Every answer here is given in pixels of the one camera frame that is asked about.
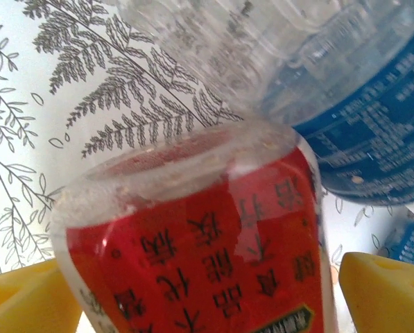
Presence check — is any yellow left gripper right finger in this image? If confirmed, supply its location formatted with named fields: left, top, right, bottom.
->
left=338, top=251, right=414, bottom=333

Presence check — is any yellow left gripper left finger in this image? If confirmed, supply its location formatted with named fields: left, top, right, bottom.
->
left=0, top=258, right=85, bottom=333

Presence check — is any amber bottle red label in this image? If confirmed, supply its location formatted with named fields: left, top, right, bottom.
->
left=49, top=119, right=341, bottom=333

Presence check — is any long clear bottle blue label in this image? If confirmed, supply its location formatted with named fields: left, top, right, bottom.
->
left=118, top=0, right=414, bottom=223

